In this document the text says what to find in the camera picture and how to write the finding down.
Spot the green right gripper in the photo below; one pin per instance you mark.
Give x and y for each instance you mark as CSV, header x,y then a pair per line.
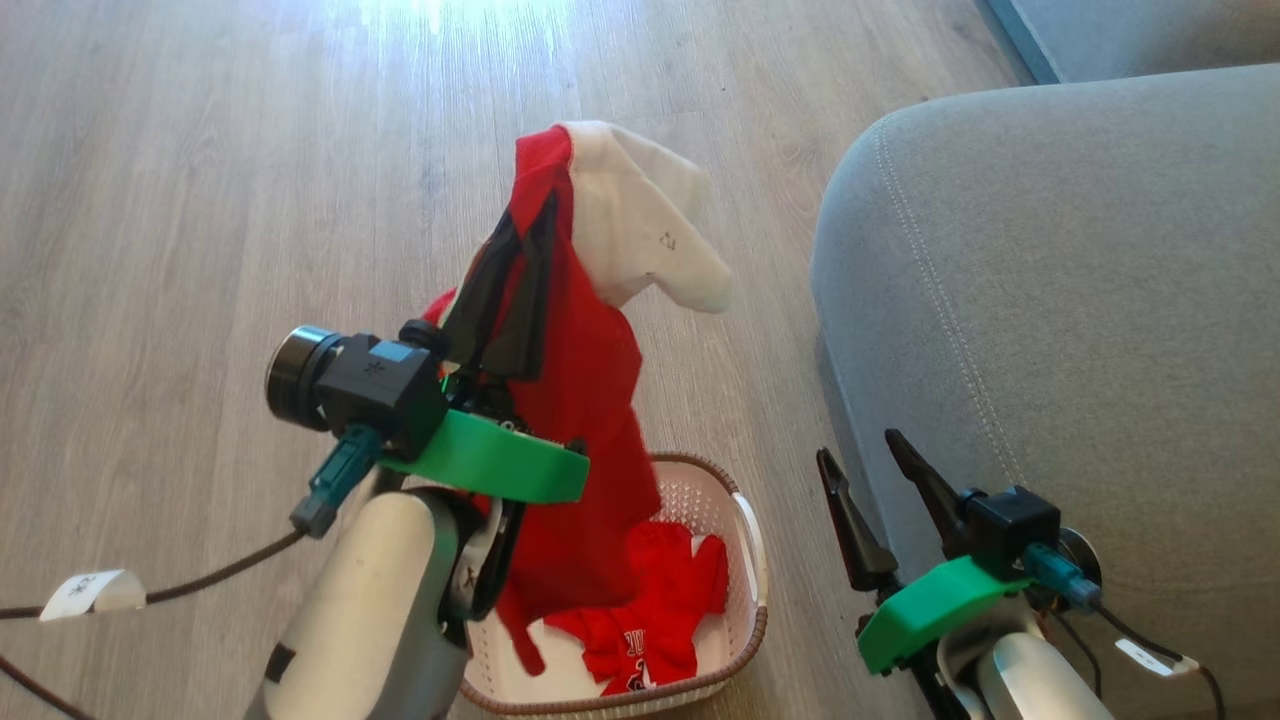
x,y
930,610

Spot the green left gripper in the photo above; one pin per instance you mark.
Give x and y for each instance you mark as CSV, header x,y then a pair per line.
x,y
500,462

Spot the red garment with white sleeve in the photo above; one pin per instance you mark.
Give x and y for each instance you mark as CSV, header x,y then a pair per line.
x,y
585,400

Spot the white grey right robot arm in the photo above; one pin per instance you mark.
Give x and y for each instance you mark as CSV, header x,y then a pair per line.
x,y
1030,680

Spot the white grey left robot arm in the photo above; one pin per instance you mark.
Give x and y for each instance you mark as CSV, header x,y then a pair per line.
x,y
350,620

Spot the white laundry basket brown rim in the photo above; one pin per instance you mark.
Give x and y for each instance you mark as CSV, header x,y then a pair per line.
x,y
705,500

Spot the red garment with printed lettering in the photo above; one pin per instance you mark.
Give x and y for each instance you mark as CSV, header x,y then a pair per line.
x,y
670,600

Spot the grey fabric sofa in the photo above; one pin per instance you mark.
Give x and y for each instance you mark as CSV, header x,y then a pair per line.
x,y
1050,300

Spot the grey upholstered furniture piece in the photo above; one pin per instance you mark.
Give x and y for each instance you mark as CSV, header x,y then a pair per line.
x,y
1150,35

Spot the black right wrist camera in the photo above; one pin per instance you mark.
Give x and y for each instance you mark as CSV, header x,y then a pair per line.
x,y
1010,530

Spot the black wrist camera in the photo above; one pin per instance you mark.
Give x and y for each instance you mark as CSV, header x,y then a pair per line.
x,y
1010,530
380,385

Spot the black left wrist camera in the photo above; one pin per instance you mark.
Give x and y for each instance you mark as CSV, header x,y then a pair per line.
x,y
380,385

